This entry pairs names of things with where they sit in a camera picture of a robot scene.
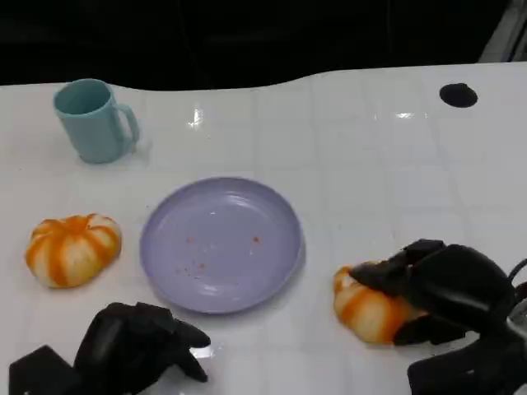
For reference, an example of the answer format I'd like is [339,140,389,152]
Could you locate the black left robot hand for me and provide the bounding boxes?
[73,302,211,395]

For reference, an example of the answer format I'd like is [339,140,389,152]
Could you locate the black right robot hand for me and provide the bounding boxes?
[349,238,515,346]

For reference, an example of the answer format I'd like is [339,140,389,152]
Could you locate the orange and white bread roll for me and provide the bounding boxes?
[25,212,123,289]
[333,263,429,346]

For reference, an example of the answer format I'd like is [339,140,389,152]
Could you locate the lilac plate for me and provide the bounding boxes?
[138,176,305,316]

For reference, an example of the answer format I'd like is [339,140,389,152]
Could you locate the black round table grommet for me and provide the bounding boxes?
[439,82,479,109]

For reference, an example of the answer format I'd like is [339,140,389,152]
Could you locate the pale green mug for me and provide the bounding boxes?
[52,78,140,165]

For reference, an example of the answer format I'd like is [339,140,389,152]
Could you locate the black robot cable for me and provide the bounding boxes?
[509,258,527,297]

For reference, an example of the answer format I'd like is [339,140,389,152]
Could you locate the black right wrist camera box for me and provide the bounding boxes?
[407,324,527,395]

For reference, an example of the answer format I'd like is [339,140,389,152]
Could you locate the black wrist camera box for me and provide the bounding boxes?
[407,324,527,395]
[8,345,80,395]

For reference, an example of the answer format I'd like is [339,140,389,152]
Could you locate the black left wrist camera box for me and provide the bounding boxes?
[8,345,80,395]

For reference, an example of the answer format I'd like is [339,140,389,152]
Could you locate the grey metal frame post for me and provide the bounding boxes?
[477,0,527,63]

